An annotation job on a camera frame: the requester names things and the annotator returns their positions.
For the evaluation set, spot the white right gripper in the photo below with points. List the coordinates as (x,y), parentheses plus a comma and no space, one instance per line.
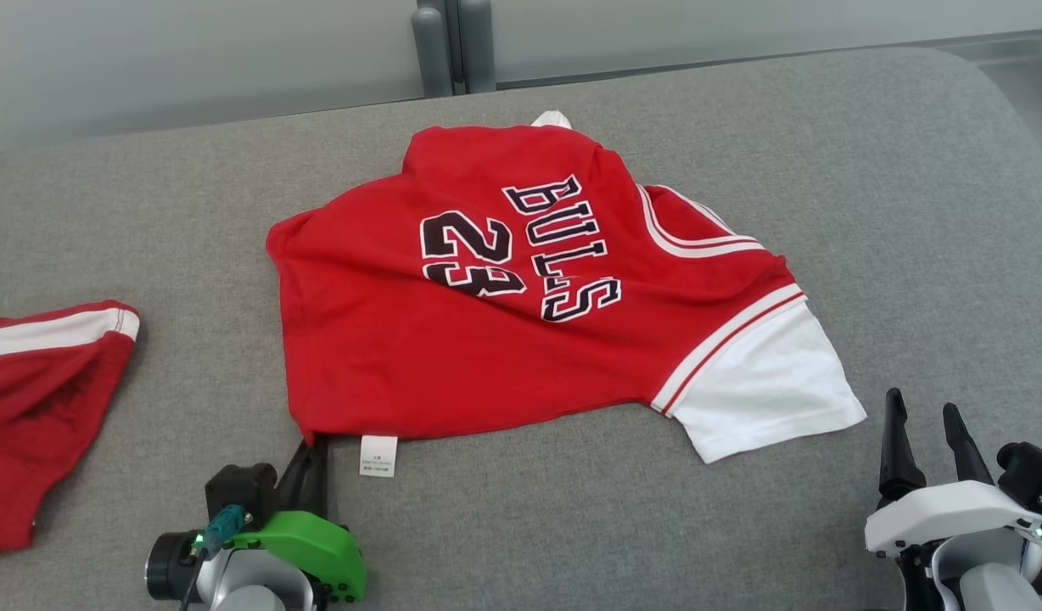
(945,513)

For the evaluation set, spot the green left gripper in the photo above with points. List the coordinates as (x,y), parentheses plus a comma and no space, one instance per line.
(317,543)

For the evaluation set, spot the red Bulls jersey white sleeves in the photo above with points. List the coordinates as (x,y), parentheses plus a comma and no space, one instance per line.
(487,356)

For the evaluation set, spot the red Bulls shorts white stripes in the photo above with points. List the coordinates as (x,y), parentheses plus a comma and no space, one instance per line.
(37,407)

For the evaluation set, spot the grey fabric sofa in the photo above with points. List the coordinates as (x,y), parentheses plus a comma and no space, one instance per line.
(572,526)

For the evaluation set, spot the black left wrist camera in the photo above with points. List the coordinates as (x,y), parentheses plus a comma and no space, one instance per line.
(241,488)

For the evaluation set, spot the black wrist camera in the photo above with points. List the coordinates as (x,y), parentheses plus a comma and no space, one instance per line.
(241,488)
(1030,471)

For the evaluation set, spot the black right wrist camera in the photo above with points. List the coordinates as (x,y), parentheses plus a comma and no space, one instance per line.
(1030,471)

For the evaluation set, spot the grey cylindrical post foot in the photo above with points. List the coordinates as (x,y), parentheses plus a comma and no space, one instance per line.
(477,51)
(432,59)

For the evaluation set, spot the grey vertical partition post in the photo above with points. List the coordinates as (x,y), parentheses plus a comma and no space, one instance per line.
(453,34)

